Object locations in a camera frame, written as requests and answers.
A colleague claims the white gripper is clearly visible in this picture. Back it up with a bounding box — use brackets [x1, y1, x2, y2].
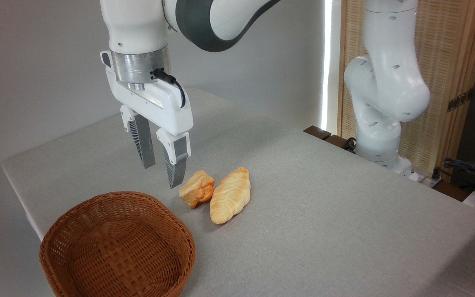
[100, 50, 194, 190]

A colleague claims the small chunky bread roll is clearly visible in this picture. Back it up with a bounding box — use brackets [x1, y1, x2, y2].
[178, 170, 216, 209]

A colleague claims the long oval bread loaf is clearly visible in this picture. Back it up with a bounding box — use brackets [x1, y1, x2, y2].
[209, 167, 252, 225]

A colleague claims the brown woven wicker basket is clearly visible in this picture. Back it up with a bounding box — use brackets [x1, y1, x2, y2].
[38, 191, 197, 297]

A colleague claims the dark wooden furniture edge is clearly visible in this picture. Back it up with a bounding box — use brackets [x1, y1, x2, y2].
[303, 125, 357, 154]

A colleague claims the grey table cloth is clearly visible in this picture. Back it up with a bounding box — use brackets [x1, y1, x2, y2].
[1, 86, 475, 297]

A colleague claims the light wooden slatted screen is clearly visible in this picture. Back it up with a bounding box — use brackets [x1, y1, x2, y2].
[338, 0, 475, 183]

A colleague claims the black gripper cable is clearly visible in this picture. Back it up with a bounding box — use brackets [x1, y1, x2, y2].
[153, 68, 187, 109]

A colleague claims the dark tangled cable bundle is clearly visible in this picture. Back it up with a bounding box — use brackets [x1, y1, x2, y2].
[442, 158, 475, 187]

